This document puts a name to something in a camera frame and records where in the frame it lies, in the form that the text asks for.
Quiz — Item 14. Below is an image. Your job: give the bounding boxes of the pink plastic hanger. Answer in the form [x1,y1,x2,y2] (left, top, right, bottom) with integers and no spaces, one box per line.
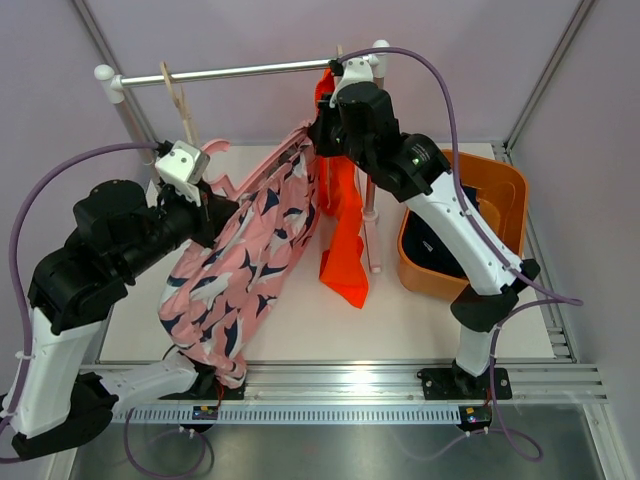
[201,121,311,200]

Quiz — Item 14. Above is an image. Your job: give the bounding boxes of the pink shark print shorts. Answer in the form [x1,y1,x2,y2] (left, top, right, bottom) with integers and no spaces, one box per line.
[158,126,319,389]

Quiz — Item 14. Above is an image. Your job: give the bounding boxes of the cream hanger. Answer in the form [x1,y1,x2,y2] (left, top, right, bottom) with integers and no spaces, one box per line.
[160,61,200,147]

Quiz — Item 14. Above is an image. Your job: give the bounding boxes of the navy blue shorts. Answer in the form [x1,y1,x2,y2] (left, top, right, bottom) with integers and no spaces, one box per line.
[400,176,497,283]

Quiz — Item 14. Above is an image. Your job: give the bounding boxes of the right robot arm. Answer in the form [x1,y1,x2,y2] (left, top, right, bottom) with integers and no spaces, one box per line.
[310,81,540,397]

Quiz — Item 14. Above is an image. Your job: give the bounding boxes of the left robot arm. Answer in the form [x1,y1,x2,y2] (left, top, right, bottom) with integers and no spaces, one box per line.
[2,180,239,461]

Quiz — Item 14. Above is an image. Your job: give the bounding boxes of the orange shorts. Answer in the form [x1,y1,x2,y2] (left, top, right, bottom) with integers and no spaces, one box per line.
[312,67,371,310]

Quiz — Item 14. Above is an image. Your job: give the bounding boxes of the orange plastic basket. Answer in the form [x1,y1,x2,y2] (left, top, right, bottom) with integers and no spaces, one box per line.
[397,153,528,302]

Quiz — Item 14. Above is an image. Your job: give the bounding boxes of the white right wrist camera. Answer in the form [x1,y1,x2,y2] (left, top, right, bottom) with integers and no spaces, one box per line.
[330,55,378,94]

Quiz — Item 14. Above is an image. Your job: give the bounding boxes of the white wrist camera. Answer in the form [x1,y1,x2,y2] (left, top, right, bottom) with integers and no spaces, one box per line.
[155,140,210,201]
[330,55,378,94]

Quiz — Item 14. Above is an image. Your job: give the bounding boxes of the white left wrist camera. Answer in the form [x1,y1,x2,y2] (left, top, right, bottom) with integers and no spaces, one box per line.
[155,140,210,201]

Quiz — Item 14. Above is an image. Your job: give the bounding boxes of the clothes rack with metal rail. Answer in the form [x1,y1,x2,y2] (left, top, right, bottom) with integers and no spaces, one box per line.
[94,40,390,274]

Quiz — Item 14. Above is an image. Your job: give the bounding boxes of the white slotted cable duct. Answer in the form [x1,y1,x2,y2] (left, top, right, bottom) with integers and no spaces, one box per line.
[114,403,461,425]

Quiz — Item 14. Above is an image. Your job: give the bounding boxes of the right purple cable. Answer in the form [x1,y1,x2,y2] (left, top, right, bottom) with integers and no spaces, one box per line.
[327,46,584,464]

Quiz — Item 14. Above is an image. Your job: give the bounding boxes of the purple cable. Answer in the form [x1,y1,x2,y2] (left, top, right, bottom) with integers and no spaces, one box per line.
[327,46,584,464]
[0,141,216,474]

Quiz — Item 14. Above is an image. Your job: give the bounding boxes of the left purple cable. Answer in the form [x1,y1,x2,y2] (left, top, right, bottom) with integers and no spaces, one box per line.
[0,141,216,474]

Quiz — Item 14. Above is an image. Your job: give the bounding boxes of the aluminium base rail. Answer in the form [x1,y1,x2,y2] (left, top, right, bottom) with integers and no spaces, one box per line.
[79,357,609,406]

